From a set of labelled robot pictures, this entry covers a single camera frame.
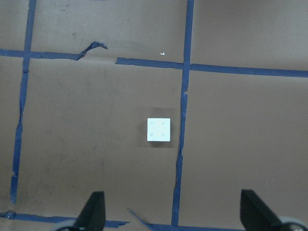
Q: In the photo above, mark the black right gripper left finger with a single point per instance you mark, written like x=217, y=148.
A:
x=92, y=216

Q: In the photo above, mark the white block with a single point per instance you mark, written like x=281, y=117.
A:
x=159, y=129

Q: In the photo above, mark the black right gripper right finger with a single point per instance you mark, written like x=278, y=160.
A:
x=255, y=215

